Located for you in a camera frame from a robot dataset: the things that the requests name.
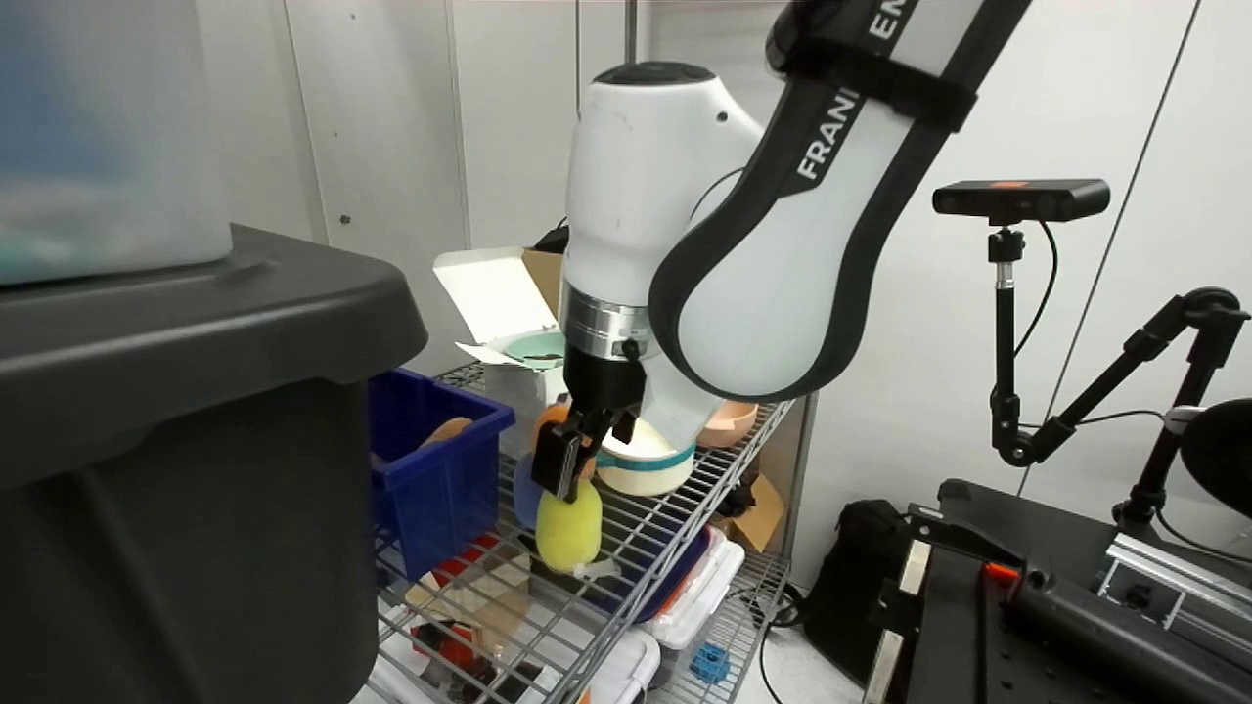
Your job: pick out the black camera on stand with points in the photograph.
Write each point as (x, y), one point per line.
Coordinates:
(1011, 201)

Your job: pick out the pack of plush balls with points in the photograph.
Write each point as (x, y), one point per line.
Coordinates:
(570, 533)

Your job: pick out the white cardboard box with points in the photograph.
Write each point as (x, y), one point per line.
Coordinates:
(509, 328)

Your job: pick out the white bowl teal handle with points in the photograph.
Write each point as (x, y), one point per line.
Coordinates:
(648, 463)

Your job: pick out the pink plastic bowl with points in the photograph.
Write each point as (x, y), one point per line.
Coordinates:
(731, 424)

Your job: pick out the wire shelf rack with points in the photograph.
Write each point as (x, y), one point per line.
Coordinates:
(582, 637)

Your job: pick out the clear plastic storage bin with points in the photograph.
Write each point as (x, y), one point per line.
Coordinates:
(107, 152)

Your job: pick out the blue plastic crate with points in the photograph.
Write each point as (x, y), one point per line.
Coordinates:
(432, 467)

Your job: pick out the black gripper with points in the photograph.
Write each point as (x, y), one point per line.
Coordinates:
(603, 405)

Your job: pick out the red toy on lower shelf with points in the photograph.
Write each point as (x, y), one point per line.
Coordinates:
(454, 644)

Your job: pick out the white container lower shelf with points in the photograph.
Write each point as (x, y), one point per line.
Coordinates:
(698, 594)

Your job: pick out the black plastic storage tote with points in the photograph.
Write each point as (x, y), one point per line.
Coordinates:
(187, 490)

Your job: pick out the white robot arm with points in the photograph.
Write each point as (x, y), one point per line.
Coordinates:
(721, 254)

